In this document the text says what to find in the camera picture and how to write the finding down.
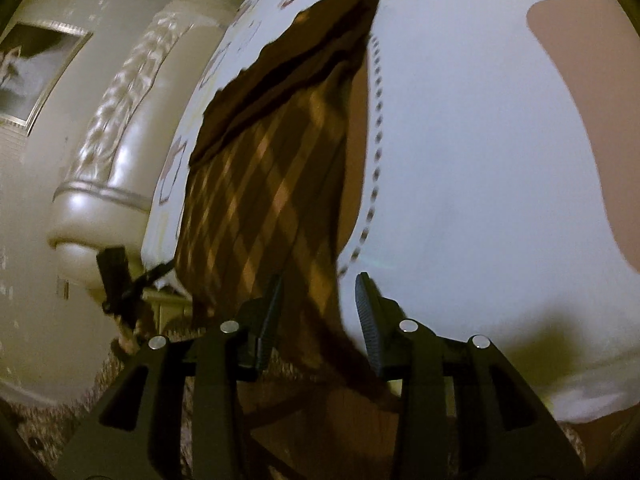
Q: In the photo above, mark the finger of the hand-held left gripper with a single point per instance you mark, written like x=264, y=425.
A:
x=114, y=275
x=152, y=275

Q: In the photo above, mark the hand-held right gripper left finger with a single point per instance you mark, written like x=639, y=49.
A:
x=267, y=317

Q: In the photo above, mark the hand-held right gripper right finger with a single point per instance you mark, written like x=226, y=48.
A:
x=370, y=332

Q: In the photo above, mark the brown plaid garment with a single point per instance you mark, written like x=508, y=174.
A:
x=270, y=185

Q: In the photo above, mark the cream tufted headboard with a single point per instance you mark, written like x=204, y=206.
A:
x=130, y=170

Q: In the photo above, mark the leopard pattern carpet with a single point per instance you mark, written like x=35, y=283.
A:
x=50, y=410

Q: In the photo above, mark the patterned white bed sheet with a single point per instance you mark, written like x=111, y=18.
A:
x=475, y=160

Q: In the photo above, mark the framed wall picture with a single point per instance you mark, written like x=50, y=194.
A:
x=35, y=75

